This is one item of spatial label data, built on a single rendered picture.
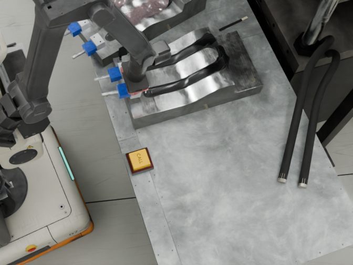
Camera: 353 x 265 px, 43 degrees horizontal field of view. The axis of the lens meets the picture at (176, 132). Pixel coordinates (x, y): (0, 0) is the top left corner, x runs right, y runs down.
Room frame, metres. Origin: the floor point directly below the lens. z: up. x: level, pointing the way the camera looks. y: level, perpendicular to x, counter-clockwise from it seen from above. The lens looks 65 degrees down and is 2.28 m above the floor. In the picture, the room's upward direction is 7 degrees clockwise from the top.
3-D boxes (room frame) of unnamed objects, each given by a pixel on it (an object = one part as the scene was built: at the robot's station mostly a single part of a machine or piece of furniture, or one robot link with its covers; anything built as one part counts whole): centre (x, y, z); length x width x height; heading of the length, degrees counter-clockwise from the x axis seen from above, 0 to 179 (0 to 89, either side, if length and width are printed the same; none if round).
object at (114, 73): (0.83, 0.25, 0.89); 0.13 x 0.05 x 0.05; 116
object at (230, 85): (0.89, -0.02, 0.87); 0.50 x 0.26 x 0.14; 116
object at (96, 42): (0.95, 0.37, 0.85); 0.13 x 0.05 x 0.05; 133
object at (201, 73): (0.89, 0.00, 0.92); 0.35 x 0.16 x 0.09; 116
